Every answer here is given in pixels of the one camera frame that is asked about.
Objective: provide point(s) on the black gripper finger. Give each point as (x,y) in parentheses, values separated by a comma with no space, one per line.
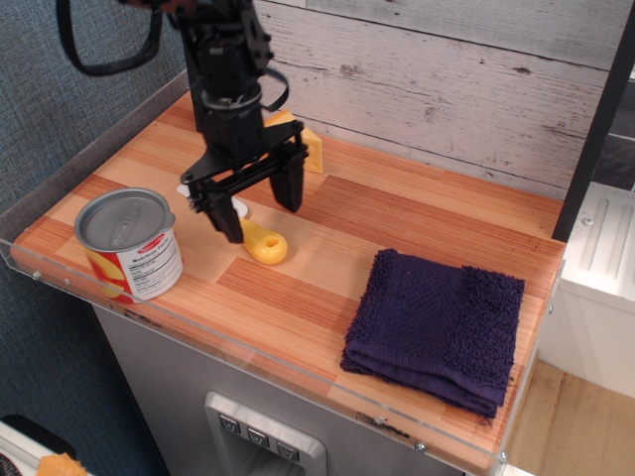
(224,217)
(288,185)

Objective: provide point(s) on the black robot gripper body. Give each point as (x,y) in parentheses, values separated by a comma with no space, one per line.
(240,150)

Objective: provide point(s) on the white knife yellow handle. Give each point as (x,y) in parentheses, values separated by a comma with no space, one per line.
(264,245)

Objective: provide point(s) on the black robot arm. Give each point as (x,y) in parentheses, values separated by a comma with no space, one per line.
(227,52)

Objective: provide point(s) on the toy tin can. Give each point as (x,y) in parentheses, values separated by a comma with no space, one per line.
(129,240)

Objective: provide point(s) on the yellow toy cheese wedge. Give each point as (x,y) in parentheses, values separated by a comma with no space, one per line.
(314,161)

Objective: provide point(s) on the silver toy fridge cabinet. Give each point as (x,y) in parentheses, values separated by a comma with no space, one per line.
(170,380)

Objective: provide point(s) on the folded purple towel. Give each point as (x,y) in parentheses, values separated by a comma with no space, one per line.
(449,332)

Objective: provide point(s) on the silver ice dispenser panel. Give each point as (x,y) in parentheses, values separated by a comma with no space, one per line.
(251,443)

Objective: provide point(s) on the black orange object corner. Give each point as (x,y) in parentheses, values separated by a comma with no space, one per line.
(25,443)

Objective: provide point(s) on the white toy sink unit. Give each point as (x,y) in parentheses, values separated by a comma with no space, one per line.
(589,328)

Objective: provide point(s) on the black right shelf post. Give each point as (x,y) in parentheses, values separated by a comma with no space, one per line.
(609,101)

